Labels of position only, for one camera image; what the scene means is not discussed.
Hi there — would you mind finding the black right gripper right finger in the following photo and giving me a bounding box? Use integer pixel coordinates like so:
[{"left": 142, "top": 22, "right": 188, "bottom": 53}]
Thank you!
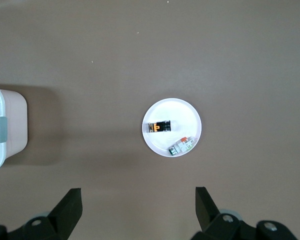
[{"left": 190, "top": 186, "right": 298, "bottom": 240}]

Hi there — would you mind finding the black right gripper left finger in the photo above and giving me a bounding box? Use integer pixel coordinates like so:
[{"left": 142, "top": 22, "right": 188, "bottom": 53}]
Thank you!
[{"left": 0, "top": 187, "right": 84, "bottom": 240}]

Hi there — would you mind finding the black and orange switch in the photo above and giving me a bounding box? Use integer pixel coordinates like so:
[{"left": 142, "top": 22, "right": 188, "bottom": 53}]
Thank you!
[{"left": 147, "top": 119, "right": 173, "bottom": 134}]

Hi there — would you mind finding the pale pink round plate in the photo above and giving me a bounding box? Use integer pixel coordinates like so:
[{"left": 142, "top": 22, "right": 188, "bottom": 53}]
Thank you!
[{"left": 141, "top": 97, "right": 203, "bottom": 158}]

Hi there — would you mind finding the white lidded storage box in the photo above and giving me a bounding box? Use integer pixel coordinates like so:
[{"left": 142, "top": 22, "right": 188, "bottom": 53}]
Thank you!
[{"left": 0, "top": 82, "right": 29, "bottom": 175}]

